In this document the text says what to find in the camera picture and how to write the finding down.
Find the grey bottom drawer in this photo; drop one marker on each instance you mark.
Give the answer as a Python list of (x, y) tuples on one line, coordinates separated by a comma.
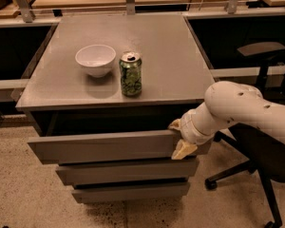
[(133, 192)]

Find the metal frame post left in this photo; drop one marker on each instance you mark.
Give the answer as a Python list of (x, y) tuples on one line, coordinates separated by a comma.
[(26, 11)]

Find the grey drawer cabinet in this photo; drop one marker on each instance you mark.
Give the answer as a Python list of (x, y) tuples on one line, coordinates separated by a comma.
[(174, 73)]

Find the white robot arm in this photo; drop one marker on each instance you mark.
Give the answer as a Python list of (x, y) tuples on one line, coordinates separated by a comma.
[(226, 104)]

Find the grey top drawer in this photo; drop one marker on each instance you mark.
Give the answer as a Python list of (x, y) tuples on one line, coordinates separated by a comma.
[(85, 137)]

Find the white ceramic bowl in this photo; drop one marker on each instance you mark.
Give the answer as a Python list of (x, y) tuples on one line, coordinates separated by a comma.
[(96, 60)]

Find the grey middle drawer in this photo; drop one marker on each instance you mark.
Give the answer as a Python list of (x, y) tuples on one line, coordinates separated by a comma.
[(122, 171)]

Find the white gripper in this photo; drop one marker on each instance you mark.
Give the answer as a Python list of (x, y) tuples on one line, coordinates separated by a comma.
[(189, 127)]

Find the green soda can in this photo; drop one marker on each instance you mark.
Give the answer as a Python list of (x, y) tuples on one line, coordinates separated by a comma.
[(131, 73)]

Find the grey drawer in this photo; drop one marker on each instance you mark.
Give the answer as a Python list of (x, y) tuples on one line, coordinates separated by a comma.
[(122, 171), (85, 137), (133, 192)]

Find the black office chair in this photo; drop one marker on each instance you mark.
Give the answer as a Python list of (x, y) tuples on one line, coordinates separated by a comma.
[(264, 153)]

